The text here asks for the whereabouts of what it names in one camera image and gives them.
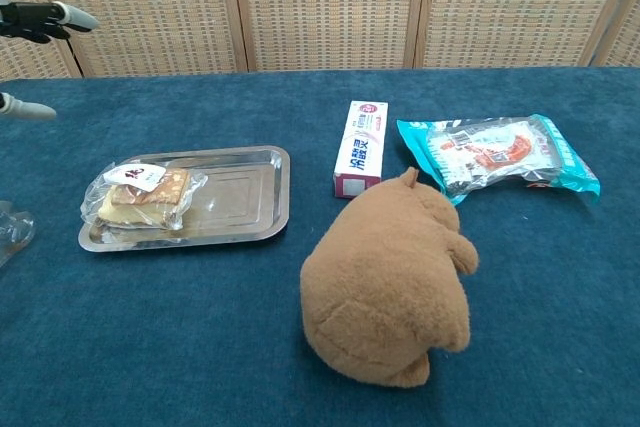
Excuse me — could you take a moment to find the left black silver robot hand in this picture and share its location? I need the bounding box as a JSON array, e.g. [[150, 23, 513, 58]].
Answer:
[[0, 0, 101, 122]]

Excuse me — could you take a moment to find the small snack packet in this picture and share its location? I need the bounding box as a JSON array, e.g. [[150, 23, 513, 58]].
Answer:
[[80, 162, 209, 233]]

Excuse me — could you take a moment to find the empty clear plastic cola bottle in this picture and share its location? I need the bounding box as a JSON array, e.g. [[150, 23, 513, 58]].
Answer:
[[0, 200, 37, 269]]

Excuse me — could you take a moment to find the silver metal rectangular tray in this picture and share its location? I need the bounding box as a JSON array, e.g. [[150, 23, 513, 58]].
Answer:
[[77, 144, 292, 254]]

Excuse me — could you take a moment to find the woven bamboo folding screen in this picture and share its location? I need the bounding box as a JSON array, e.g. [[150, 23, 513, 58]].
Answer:
[[0, 0, 640, 81]]

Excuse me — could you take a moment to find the blue tablecloth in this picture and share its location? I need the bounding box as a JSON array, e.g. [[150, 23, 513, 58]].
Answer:
[[0, 64, 640, 427]]

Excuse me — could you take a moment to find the white toothpaste box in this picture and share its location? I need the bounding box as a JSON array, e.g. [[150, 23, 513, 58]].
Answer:
[[332, 99, 391, 200]]

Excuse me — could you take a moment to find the brown plush toy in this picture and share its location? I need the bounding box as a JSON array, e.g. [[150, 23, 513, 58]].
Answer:
[[299, 166, 481, 389]]

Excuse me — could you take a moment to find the teal snack bag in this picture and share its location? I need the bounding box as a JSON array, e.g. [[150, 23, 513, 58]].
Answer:
[[395, 112, 602, 207]]

